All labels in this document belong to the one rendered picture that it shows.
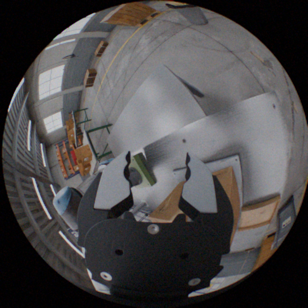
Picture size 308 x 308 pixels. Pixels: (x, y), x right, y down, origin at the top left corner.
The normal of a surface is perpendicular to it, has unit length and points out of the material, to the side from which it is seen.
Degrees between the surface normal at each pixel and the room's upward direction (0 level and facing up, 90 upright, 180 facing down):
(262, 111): 0
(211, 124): 0
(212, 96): 0
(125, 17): 90
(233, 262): 90
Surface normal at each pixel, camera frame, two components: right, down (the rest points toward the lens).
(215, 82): -0.61, 0.36
